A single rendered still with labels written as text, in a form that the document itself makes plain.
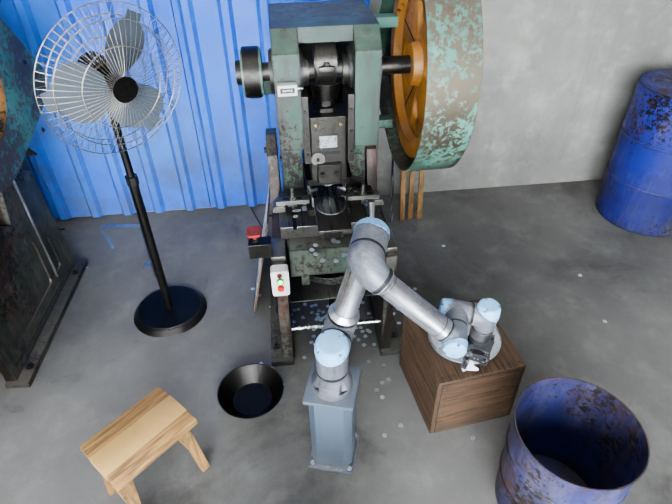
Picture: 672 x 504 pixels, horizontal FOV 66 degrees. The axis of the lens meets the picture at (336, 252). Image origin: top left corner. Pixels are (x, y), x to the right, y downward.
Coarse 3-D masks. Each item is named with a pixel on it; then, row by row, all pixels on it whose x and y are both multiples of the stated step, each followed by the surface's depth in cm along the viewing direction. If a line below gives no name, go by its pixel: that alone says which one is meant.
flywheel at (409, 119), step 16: (400, 0) 209; (416, 0) 196; (400, 16) 216; (416, 16) 198; (400, 32) 221; (416, 32) 200; (400, 48) 226; (416, 48) 194; (416, 64) 194; (400, 80) 230; (416, 80) 198; (400, 96) 230; (416, 96) 208; (400, 112) 228; (416, 112) 215; (400, 128) 225; (416, 128) 212; (416, 144) 200
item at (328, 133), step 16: (320, 112) 205; (336, 112) 205; (320, 128) 204; (336, 128) 205; (320, 144) 209; (336, 144) 209; (320, 160) 212; (336, 160) 214; (320, 176) 213; (336, 176) 214
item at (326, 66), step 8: (320, 48) 188; (328, 48) 189; (320, 56) 188; (328, 56) 188; (320, 64) 189; (328, 64) 188; (336, 64) 190; (320, 72) 189; (328, 72) 189; (336, 72) 192; (312, 80) 201; (320, 80) 194; (328, 80) 194; (336, 80) 200; (312, 88) 200; (320, 88) 197; (328, 88) 197; (336, 88) 200; (320, 96) 200; (328, 96) 200; (336, 96) 203; (320, 104) 205; (328, 104) 204
